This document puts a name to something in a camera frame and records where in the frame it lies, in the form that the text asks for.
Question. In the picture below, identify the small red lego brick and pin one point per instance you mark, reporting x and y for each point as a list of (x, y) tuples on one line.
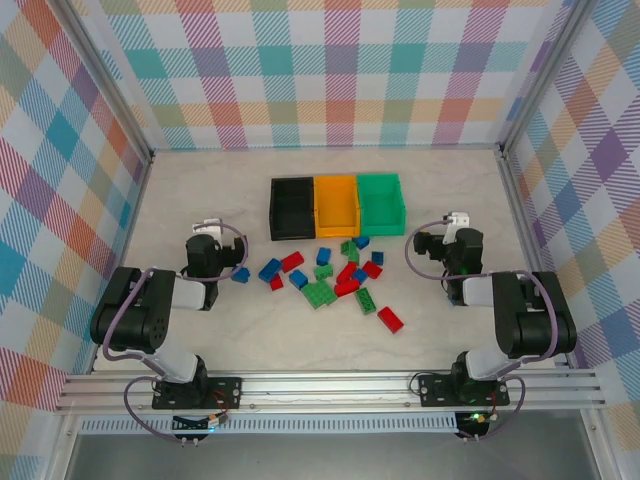
[(276, 283)]

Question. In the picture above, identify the large green lego brick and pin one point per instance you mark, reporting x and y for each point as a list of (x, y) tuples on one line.
[(318, 294)]

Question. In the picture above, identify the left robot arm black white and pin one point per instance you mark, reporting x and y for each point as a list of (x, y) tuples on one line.
[(125, 310)]

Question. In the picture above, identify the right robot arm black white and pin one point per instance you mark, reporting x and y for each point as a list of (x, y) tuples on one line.
[(530, 320)]

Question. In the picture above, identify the green plastic bin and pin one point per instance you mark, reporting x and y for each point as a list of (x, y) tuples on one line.
[(381, 202)]

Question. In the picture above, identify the black plastic bin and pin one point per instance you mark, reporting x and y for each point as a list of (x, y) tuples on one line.
[(292, 210)]

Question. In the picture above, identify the orange plastic bin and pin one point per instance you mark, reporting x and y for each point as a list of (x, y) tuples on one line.
[(336, 205)]

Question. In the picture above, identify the right small circuit board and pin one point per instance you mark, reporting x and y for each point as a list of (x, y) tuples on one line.
[(477, 417)]

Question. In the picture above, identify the small circuit board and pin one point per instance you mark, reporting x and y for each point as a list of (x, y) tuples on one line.
[(477, 417), (192, 425)]

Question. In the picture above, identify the left small circuit board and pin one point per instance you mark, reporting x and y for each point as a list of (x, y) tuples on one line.
[(192, 425)]

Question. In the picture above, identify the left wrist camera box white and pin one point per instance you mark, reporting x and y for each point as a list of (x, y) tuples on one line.
[(210, 229)]

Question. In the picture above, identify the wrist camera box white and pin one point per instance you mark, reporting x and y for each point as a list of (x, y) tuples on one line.
[(459, 219), (210, 229)]

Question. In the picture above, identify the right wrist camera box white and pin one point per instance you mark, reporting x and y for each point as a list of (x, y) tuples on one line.
[(459, 219)]

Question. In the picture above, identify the right aluminium side rail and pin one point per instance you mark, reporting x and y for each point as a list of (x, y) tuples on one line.
[(525, 240)]

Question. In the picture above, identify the aluminium side rail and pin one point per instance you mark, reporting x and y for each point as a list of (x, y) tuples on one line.
[(132, 235), (525, 240)]

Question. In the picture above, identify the left aluminium side rail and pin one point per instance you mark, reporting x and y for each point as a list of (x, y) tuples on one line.
[(132, 235)]

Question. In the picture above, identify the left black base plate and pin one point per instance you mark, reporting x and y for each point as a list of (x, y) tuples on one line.
[(225, 392)]

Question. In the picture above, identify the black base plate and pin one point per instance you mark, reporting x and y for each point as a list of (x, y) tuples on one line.
[(225, 392), (435, 390)]

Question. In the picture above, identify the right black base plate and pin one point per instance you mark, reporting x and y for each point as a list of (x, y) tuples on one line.
[(435, 390)]

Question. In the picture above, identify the aluminium mounting rail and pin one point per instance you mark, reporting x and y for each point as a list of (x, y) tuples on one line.
[(325, 390)]

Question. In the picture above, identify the right aluminium frame post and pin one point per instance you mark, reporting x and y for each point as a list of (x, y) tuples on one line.
[(547, 75)]

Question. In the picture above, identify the aluminium frame post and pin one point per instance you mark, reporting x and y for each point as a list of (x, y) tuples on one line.
[(547, 75), (107, 80)]

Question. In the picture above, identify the left aluminium frame post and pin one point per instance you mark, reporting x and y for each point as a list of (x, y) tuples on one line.
[(107, 80)]

